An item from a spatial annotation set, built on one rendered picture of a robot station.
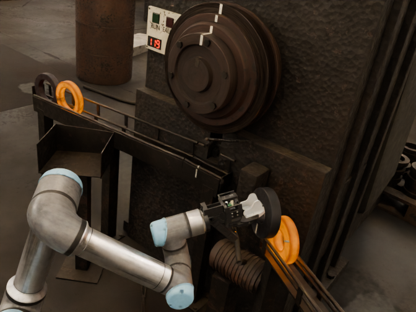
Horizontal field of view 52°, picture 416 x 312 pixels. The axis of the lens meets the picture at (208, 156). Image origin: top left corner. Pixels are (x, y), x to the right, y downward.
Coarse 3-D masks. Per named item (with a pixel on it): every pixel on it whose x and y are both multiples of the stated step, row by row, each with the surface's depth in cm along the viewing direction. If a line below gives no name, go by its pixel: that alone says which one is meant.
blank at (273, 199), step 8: (256, 192) 134; (264, 192) 128; (272, 192) 128; (264, 200) 128; (272, 200) 126; (264, 208) 128; (272, 208) 124; (280, 208) 125; (264, 216) 135; (272, 216) 124; (280, 216) 125; (256, 224) 133; (264, 224) 128; (272, 224) 124; (256, 232) 133; (264, 232) 128; (272, 232) 126
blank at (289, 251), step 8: (280, 224) 138; (288, 224) 135; (280, 232) 143; (288, 232) 134; (296, 232) 134; (272, 240) 144; (280, 240) 144; (288, 240) 134; (296, 240) 133; (280, 248) 141; (288, 248) 134; (296, 248) 133; (288, 256) 134; (296, 256) 134
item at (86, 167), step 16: (64, 128) 189; (80, 128) 188; (48, 144) 183; (64, 144) 193; (80, 144) 192; (96, 144) 192; (112, 144) 188; (48, 160) 186; (64, 160) 186; (80, 160) 187; (96, 160) 188; (80, 176) 185; (96, 176) 176; (80, 208) 193; (64, 272) 208; (80, 272) 209; (96, 272) 210
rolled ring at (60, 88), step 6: (60, 84) 220; (66, 84) 217; (72, 84) 216; (60, 90) 222; (72, 90) 215; (78, 90) 216; (60, 96) 224; (78, 96) 215; (60, 102) 225; (78, 102) 216; (78, 108) 217
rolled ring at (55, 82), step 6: (36, 78) 231; (42, 78) 229; (48, 78) 226; (54, 78) 226; (36, 84) 233; (42, 84) 234; (54, 84) 225; (36, 90) 235; (42, 90) 236; (54, 90) 226; (42, 96) 235; (54, 96) 228; (48, 102) 233; (54, 102) 230
